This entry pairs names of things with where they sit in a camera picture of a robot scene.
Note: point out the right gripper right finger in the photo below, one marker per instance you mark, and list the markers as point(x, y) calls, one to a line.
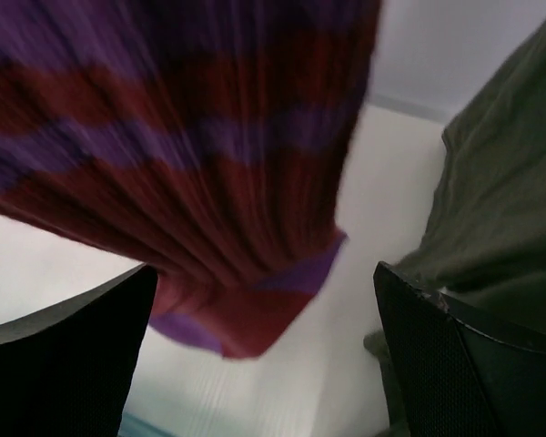
point(450, 369)

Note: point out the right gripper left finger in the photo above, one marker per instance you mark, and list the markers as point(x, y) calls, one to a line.
point(66, 370)

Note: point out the teal plastic basin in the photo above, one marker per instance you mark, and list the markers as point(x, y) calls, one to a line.
point(131, 426)

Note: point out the olive green shorts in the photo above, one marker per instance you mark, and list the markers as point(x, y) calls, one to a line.
point(485, 240)

